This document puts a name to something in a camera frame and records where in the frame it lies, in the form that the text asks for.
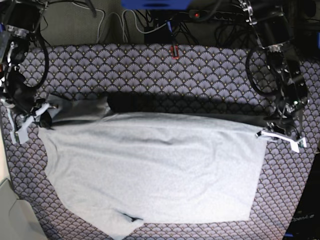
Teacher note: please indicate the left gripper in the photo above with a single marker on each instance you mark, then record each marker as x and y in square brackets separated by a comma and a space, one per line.
[282, 122]

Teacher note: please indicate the red clamp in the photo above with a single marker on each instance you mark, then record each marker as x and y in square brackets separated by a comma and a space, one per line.
[174, 50]

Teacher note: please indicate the blue box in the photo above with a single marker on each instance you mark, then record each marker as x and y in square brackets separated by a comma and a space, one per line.
[155, 4]

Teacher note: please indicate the black power strip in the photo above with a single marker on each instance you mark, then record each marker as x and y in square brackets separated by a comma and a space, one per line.
[218, 15]

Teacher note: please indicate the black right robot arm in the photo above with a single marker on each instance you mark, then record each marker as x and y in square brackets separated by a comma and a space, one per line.
[20, 26]

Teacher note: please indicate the fan-patterned tablecloth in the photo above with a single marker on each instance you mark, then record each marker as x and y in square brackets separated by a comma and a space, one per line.
[205, 81]

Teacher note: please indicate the white plastic bin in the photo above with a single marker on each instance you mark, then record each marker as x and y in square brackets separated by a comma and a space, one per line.
[17, 218]

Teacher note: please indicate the light grey T-shirt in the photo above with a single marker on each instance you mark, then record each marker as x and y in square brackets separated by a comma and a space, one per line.
[118, 171]

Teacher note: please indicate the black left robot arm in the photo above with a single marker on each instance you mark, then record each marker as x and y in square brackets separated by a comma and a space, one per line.
[274, 37]

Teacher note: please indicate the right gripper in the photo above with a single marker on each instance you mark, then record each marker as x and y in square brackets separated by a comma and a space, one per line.
[39, 114]

